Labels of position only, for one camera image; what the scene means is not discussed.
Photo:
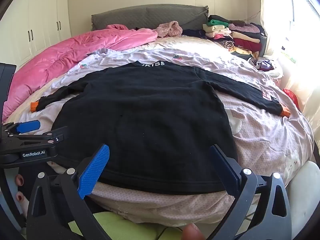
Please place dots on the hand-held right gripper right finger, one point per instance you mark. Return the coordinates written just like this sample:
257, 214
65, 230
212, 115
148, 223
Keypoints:
225, 172

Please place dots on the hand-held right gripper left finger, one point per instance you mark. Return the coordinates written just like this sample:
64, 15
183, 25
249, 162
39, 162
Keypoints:
95, 170

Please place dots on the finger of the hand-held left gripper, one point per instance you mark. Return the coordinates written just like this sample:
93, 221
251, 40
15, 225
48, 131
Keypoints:
27, 126
47, 135

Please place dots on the black sweater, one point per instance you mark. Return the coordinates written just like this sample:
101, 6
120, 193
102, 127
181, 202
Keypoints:
140, 120

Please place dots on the white bag of clothes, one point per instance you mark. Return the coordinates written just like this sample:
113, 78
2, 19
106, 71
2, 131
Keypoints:
265, 65

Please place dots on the pile of folded clothes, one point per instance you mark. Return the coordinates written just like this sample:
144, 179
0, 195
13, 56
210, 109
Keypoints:
237, 36

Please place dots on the person's left hand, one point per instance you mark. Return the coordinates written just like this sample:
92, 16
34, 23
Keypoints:
19, 180

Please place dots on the person's right hand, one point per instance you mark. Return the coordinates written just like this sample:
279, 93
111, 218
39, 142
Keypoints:
193, 233

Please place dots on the lilac strawberry print bed cover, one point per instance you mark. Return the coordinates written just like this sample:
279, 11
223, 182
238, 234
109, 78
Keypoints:
262, 135

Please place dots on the green garment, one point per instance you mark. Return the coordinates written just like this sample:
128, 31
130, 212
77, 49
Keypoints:
110, 223

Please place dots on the pink quilt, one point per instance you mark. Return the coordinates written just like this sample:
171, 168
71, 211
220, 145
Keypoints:
50, 62

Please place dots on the red bag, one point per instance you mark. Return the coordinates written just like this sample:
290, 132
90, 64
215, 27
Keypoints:
292, 97

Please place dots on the white wardrobe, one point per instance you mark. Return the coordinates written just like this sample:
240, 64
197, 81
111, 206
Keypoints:
37, 17

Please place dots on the cream blanket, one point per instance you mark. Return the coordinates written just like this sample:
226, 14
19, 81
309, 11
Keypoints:
187, 43

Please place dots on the dark navy garment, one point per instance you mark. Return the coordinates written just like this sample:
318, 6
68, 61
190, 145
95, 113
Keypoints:
193, 33

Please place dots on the grey padded headboard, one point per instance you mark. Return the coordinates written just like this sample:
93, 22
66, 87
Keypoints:
140, 15

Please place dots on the pink fluffy garment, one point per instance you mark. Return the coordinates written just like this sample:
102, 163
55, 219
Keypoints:
170, 28

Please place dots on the cream curtain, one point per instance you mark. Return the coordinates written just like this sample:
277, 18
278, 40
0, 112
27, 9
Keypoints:
272, 17

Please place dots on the window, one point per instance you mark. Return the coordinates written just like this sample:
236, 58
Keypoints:
306, 17

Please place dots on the white padded bed frame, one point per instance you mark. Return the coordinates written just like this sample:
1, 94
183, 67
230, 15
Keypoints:
303, 195

